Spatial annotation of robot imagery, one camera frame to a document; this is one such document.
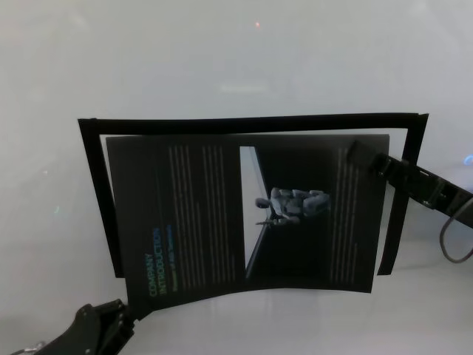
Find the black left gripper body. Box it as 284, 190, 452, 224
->
21, 298, 136, 355

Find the black tape frame outline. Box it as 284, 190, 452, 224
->
77, 112, 430, 280

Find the grey right gripper cable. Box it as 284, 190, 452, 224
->
439, 201, 473, 264

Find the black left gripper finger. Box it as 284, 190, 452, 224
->
95, 298, 126, 314
124, 301, 160, 326

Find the grey left gripper cable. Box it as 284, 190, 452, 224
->
10, 340, 47, 355

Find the black company introduction poster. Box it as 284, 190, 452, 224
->
104, 133, 391, 321

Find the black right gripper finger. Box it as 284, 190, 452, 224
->
346, 139, 387, 169

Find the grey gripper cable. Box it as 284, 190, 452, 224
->
439, 201, 473, 264
10, 340, 47, 355

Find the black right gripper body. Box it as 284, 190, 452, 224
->
367, 150, 473, 220

